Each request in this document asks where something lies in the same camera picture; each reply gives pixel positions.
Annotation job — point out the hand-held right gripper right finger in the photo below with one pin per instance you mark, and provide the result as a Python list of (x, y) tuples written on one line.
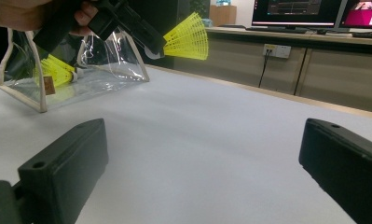
[(345, 168)]

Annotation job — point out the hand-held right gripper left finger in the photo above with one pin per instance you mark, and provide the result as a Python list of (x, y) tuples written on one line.
[(62, 174)]

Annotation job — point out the yellow shuttlecock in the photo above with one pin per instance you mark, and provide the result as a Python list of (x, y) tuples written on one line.
[(54, 78), (59, 63), (190, 40)]

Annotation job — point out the clear bag with beige trim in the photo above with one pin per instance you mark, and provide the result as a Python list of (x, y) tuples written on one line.
[(112, 68)]

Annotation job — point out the brown box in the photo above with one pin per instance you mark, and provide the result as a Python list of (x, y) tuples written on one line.
[(222, 15)]

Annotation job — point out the beige cabinet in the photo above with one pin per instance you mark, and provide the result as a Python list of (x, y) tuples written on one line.
[(329, 77)]

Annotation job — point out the white table sheet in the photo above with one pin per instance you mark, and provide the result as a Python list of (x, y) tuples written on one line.
[(190, 140)]

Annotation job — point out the black keyboard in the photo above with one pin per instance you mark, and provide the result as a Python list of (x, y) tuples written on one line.
[(368, 34)]

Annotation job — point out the wide computer monitor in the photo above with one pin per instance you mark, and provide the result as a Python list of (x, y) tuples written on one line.
[(295, 12)]

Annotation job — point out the computer monitor with pink picture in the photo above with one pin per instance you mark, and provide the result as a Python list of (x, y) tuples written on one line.
[(364, 12)]

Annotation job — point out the white wall socket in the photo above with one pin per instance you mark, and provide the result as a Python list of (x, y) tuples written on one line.
[(278, 50)]

